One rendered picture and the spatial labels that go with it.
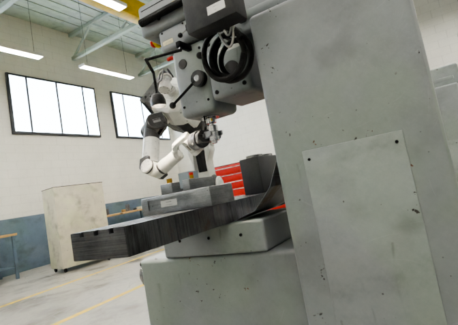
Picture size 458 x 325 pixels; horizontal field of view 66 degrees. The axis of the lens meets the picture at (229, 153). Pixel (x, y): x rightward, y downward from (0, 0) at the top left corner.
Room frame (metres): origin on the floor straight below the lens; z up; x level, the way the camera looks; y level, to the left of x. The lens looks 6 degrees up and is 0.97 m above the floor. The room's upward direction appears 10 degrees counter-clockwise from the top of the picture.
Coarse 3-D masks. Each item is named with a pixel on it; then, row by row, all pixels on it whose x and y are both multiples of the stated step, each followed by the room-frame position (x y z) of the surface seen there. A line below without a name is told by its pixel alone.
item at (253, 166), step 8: (240, 160) 1.86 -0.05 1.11; (248, 160) 1.83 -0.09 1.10; (256, 160) 1.80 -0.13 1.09; (264, 160) 1.84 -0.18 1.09; (272, 160) 1.90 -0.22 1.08; (248, 168) 1.83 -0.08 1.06; (256, 168) 1.80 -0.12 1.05; (264, 168) 1.83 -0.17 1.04; (272, 168) 1.88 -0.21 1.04; (248, 176) 1.84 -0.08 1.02; (256, 176) 1.81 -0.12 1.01; (264, 176) 1.82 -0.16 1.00; (248, 184) 1.84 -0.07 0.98; (256, 184) 1.81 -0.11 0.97; (264, 184) 1.81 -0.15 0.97; (248, 192) 1.85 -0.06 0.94; (256, 192) 1.82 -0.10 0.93
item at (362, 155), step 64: (320, 0) 1.07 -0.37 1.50; (384, 0) 0.98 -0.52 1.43; (320, 64) 1.09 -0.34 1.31; (384, 64) 1.00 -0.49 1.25; (320, 128) 1.11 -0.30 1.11; (384, 128) 1.02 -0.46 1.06; (320, 192) 1.13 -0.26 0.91; (384, 192) 1.03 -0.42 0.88; (448, 192) 0.96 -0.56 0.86; (320, 256) 1.15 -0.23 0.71; (384, 256) 1.05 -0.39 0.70; (448, 256) 0.98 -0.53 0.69; (320, 320) 1.17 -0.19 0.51; (384, 320) 1.07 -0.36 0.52; (448, 320) 0.99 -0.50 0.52
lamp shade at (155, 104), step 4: (152, 96) 1.61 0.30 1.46; (156, 96) 1.60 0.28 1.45; (160, 96) 1.61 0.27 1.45; (152, 100) 1.60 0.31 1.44; (156, 100) 1.60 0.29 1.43; (160, 100) 1.60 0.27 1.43; (164, 100) 1.62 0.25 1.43; (152, 104) 1.61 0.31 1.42; (156, 104) 1.66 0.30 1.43; (160, 104) 1.67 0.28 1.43; (164, 104) 1.66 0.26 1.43
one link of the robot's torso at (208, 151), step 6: (210, 144) 2.26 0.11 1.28; (204, 150) 2.26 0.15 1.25; (210, 150) 2.25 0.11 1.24; (192, 156) 2.28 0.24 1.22; (198, 156) 2.31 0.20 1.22; (204, 156) 2.30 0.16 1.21; (210, 156) 2.28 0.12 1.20; (192, 162) 2.28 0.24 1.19; (198, 162) 2.32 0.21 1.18; (204, 162) 2.31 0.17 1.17; (210, 162) 2.29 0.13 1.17; (198, 168) 2.33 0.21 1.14; (204, 168) 2.31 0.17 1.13; (210, 168) 2.28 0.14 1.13; (198, 174) 2.27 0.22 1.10; (204, 174) 2.26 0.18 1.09; (210, 174) 2.26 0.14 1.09
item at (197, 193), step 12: (192, 180) 1.30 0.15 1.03; (204, 180) 1.37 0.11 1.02; (180, 192) 1.31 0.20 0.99; (192, 192) 1.28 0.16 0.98; (204, 192) 1.25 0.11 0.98; (216, 192) 1.27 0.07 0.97; (228, 192) 1.34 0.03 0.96; (144, 204) 1.42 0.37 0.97; (156, 204) 1.39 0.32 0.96; (168, 204) 1.35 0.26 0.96; (180, 204) 1.32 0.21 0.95; (192, 204) 1.29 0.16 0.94; (204, 204) 1.26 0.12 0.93; (216, 204) 1.27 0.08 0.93; (144, 216) 1.43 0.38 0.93
